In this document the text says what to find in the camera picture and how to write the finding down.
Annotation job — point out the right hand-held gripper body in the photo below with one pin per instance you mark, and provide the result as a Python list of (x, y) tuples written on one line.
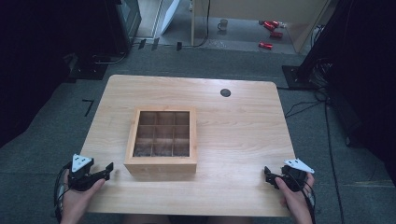
[(295, 179)]

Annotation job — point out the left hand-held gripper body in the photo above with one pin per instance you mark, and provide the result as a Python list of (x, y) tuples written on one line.
[(81, 180)]

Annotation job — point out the person's left hand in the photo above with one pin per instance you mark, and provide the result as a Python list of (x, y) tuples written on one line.
[(74, 203)]

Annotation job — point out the person's right hand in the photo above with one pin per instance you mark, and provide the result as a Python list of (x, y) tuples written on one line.
[(297, 203)]

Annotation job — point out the wooden compartment box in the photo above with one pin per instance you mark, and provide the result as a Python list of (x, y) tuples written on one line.
[(162, 163)]

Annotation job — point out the black round table grommet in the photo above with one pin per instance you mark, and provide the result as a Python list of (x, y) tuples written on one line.
[(225, 92)]

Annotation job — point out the black flat floor base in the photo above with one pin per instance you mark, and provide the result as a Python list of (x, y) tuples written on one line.
[(88, 70)]

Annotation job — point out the red can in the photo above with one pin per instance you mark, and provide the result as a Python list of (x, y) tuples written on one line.
[(276, 34), (270, 25), (265, 45)]

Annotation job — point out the black tape strip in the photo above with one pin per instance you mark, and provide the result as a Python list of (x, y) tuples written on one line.
[(179, 46), (155, 44), (142, 44)]

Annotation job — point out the dark cabinet with screen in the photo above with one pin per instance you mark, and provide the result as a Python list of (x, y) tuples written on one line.
[(123, 25)]

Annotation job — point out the grey mug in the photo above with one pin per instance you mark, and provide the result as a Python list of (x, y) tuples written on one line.
[(223, 25)]

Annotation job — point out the white board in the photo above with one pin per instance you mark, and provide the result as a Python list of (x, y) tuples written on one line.
[(169, 15)]

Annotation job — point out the black stand base plate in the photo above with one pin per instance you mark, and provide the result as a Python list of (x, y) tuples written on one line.
[(295, 79)]

